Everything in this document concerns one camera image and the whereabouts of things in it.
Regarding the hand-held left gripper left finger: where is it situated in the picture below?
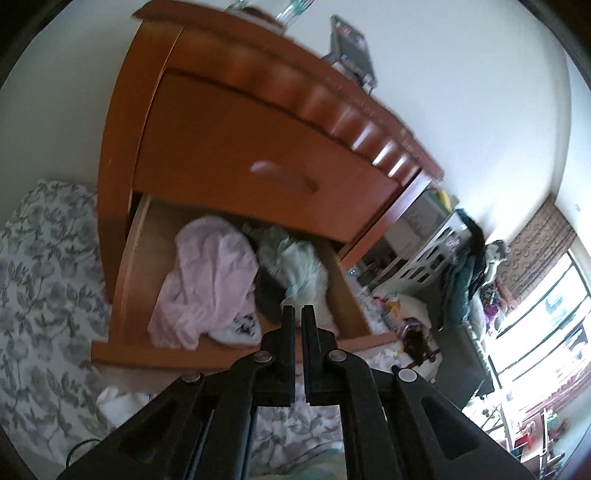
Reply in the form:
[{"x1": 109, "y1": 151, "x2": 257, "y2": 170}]
[{"x1": 55, "y1": 305, "x2": 297, "y2": 480}]

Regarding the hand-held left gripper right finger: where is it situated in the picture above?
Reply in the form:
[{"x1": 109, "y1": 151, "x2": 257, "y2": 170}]
[{"x1": 301, "y1": 305, "x2": 536, "y2": 480}]

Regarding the mint green garment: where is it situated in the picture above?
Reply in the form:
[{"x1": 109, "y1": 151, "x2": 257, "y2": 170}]
[{"x1": 252, "y1": 225, "x2": 340, "y2": 324}]

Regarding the pale lilac garment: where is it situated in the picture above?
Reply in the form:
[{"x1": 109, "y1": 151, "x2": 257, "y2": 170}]
[{"x1": 148, "y1": 216, "x2": 259, "y2": 350}]

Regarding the pile of small toys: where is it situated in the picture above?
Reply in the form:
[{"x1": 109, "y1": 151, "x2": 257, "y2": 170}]
[{"x1": 369, "y1": 295, "x2": 435, "y2": 333}]

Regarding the grey mat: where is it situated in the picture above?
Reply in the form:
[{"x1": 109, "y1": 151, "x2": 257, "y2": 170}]
[{"x1": 429, "y1": 323, "x2": 490, "y2": 398}]

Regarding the white lattice shelf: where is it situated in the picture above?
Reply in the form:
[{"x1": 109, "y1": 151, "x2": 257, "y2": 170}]
[{"x1": 392, "y1": 210, "x2": 474, "y2": 289}]

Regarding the dark green jacket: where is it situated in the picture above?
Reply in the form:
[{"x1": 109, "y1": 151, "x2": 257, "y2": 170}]
[{"x1": 441, "y1": 210, "x2": 488, "y2": 330}]

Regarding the cream storage box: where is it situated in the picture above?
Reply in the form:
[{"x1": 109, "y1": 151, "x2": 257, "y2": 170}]
[{"x1": 406, "y1": 189, "x2": 451, "y2": 232}]

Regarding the grey plush toy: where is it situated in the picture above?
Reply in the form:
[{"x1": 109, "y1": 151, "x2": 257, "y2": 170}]
[{"x1": 485, "y1": 239, "x2": 511, "y2": 278}]

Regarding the window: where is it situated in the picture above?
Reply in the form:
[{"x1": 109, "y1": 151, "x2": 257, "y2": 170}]
[{"x1": 480, "y1": 249, "x2": 591, "y2": 416}]

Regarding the grey floral blanket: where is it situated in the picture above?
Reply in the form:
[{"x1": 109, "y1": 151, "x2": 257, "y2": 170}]
[{"x1": 0, "y1": 179, "x2": 444, "y2": 462}]

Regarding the patterned brown curtain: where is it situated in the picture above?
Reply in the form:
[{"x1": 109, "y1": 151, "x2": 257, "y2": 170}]
[{"x1": 505, "y1": 196, "x2": 580, "y2": 319}]

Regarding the wooden nightstand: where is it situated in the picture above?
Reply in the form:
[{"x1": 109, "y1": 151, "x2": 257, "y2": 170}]
[{"x1": 97, "y1": 0, "x2": 446, "y2": 305}]

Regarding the glass mug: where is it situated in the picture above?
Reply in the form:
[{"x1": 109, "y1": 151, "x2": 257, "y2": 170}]
[{"x1": 224, "y1": 0, "x2": 308, "y2": 21}]

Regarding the black cable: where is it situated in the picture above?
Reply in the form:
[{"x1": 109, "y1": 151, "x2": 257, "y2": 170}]
[{"x1": 65, "y1": 436, "x2": 100, "y2": 469}]

